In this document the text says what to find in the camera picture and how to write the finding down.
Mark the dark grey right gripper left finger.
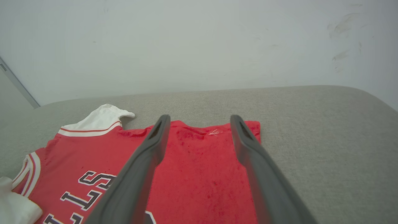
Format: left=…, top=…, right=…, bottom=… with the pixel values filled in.
left=84, top=114, right=171, bottom=224

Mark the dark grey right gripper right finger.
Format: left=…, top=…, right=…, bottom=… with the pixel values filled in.
left=230, top=115, right=317, bottom=224

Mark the red Bulls 23 jersey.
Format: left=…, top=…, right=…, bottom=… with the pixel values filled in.
left=0, top=104, right=261, bottom=224

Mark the grey metal wall strip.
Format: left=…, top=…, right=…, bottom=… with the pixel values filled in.
left=0, top=57, right=40, bottom=109

